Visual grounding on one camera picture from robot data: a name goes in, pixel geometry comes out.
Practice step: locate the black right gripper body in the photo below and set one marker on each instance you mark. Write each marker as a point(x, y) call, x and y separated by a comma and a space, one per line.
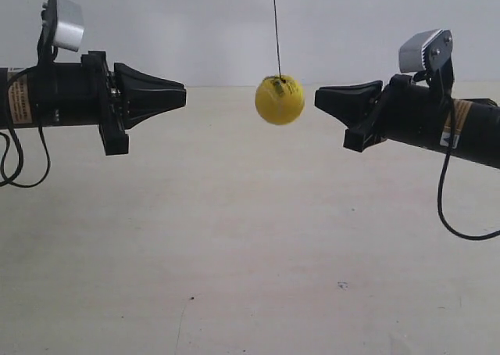
point(368, 130)

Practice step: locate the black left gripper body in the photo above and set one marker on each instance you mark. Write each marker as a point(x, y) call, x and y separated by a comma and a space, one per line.
point(110, 124)

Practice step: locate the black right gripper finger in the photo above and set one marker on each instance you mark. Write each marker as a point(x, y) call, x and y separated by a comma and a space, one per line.
point(350, 104)

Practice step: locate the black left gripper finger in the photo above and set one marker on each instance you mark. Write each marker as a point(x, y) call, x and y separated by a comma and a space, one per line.
point(143, 96)

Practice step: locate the yellow tennis ball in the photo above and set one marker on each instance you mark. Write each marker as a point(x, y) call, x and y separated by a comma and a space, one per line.
point(279, 99)

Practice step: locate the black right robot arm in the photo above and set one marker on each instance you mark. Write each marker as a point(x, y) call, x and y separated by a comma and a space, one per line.
point(412, 114)

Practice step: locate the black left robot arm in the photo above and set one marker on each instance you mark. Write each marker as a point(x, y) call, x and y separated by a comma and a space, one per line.
point(87, 93)

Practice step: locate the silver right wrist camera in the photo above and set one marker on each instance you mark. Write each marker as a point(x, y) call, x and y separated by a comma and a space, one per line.
point(425, 53)

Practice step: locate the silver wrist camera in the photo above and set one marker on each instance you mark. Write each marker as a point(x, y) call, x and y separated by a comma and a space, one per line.
point(425, 53)
point(62, 24)

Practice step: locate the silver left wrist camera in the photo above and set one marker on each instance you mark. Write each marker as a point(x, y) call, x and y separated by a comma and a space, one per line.
point(62, 24)

